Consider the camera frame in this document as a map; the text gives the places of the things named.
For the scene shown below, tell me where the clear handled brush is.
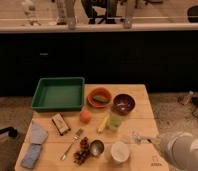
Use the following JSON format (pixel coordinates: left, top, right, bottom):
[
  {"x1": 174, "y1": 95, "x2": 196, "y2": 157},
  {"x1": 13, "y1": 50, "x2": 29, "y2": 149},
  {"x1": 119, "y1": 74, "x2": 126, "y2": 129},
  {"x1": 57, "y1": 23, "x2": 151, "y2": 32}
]
[{"x1": 132, "y1": 132, "x2": 160, "y2": 144}]

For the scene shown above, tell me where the orange bowl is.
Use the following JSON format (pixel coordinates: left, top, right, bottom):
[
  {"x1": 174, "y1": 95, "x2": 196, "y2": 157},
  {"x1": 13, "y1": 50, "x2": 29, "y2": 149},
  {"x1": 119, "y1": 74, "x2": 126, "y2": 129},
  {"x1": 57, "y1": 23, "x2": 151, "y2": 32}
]
[{"x1": 87, "y1": 87, "x2": 112, "y2": 108}]

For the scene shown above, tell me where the clutter on floor right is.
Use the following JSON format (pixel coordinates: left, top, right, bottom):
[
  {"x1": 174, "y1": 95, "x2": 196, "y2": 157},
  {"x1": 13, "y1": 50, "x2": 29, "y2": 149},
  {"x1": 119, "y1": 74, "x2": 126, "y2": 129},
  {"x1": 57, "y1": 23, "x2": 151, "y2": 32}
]
[{"x1": 178, "y1": 91, "x2": 198, "y2": 121}]

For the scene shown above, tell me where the brown snack packet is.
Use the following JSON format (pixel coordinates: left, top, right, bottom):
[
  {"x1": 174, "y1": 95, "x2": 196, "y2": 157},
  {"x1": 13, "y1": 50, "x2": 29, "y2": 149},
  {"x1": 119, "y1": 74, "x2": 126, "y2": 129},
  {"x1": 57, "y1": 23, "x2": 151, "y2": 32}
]
[{"x1": 52, "y1": 113, "x2": 71, "y2": 136}]

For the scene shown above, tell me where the purple grape bunch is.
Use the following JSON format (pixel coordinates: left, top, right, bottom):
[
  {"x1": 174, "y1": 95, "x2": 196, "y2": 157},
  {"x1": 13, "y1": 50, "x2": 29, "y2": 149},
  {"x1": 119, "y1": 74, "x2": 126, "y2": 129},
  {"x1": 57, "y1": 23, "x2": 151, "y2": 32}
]
[{"x1": 73, "y1": 137, "x2": 90, "y2": 165}]

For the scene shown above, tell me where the silver fork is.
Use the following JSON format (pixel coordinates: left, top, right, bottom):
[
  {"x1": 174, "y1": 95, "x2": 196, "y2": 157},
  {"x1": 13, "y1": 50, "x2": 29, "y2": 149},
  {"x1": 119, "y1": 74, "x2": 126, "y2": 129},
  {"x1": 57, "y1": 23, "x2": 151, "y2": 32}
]
[{"x1": 60, "y1": 128, "x2": 84, "y2": 160}]

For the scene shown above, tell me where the orange fruit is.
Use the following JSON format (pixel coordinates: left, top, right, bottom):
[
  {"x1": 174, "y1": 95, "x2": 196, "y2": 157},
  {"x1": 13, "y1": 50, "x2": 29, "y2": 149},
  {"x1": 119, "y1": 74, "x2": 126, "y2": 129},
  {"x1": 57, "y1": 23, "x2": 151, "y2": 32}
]
[{"x1": 79, "y1": 110, "x2": 92, "y2": 124}]

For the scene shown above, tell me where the blue folded cloth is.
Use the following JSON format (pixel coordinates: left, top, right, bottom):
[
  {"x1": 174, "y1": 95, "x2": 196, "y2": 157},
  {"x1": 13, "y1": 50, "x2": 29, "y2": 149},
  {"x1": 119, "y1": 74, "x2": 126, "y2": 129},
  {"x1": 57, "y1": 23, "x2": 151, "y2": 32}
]
[{"x1": 30, "y1": 121, "x2": 48, "y2": 145}]

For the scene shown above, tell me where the white paper cup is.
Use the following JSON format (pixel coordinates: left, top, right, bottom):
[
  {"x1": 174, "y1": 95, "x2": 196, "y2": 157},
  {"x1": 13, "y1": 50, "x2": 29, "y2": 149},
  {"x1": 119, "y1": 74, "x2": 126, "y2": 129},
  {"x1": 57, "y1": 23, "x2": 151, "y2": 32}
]
[{"x1": 110, "y1": 141, "x2": 130, "y2": 164}]

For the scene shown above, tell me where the black chair base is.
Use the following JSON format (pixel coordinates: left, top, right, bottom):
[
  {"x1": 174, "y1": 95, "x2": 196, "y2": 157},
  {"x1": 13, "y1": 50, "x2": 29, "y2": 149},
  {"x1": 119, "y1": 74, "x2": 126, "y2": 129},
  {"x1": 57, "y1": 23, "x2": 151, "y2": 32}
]
[{"x1": 0, "y1": 127, "x2": 18, "y2": 138}]

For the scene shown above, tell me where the green plastic tray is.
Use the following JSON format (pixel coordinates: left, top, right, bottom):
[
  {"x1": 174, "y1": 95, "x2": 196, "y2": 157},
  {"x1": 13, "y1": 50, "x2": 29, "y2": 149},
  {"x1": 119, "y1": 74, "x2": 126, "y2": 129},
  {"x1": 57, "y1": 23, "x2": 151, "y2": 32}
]
[{"x1": 31, "y1": 77, "x2": 85, "y2": 112}]

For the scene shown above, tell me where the small metal cup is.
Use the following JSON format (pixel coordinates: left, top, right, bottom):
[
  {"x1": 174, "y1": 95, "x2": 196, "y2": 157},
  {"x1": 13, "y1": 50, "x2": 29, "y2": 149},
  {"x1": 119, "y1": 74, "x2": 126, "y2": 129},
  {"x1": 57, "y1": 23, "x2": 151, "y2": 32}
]
[{"x1": 90, "y1": 140, "x2": 104, "y2": 157}]

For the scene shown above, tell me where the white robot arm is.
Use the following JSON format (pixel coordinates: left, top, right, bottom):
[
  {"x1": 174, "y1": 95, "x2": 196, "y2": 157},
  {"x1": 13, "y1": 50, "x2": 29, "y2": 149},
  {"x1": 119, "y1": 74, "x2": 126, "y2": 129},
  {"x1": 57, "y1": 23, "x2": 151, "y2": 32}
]
[{"x1": 160, "y1": 132, "x2": 198, "y2": 171}]

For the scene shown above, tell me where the green cucumber toy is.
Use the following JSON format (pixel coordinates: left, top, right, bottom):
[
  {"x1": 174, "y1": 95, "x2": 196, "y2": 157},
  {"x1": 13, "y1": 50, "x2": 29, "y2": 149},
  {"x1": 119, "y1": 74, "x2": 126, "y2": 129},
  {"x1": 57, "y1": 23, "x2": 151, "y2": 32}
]
[{"x1": 93, "y1": 96, "x2": 109, "y2": 103}]

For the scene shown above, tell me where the dark brown bowl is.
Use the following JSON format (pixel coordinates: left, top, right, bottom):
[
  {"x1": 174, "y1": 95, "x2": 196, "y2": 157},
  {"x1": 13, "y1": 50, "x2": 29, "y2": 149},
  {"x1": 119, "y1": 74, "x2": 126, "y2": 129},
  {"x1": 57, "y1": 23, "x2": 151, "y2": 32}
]
[{"x1": 112, "y1": 94, "x2": 135, "y2": 116}]

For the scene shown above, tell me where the green plastic cup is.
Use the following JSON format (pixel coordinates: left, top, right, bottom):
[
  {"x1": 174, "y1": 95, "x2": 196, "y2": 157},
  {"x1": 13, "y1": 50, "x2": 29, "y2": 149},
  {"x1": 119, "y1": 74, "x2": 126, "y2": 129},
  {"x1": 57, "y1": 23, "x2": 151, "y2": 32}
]
[{"x1": 107, "y1": 115, "x2": 122, "y2": 131}]

